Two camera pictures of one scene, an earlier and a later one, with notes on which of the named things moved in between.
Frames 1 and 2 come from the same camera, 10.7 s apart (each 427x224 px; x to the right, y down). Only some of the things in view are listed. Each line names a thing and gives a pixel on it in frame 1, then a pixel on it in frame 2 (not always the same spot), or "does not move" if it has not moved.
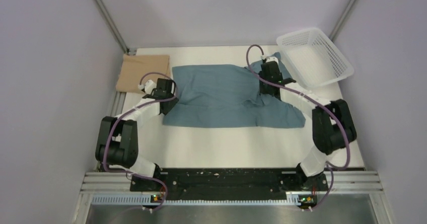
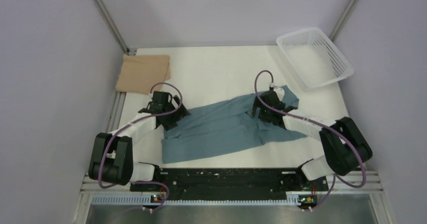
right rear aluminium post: x=346 y=13 does not move
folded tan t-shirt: x=133 y=66 does not move
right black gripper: x=263 y=90 -> x=259 y=104
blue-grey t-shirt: x=229 y=95 -> x=225 y=129
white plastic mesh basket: x=312 y=59 does not move
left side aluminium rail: x=117 y=108 does not move
